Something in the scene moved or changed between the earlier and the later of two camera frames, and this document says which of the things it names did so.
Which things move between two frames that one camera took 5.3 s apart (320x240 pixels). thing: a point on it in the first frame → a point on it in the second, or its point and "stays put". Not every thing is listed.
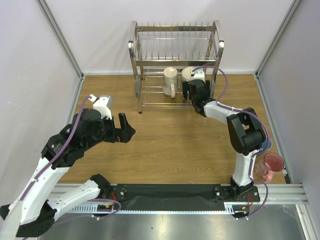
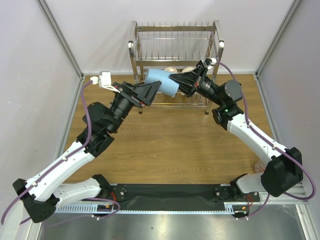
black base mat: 170,197 stays put
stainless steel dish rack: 163,54 stays put
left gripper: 124,134 → 141,94
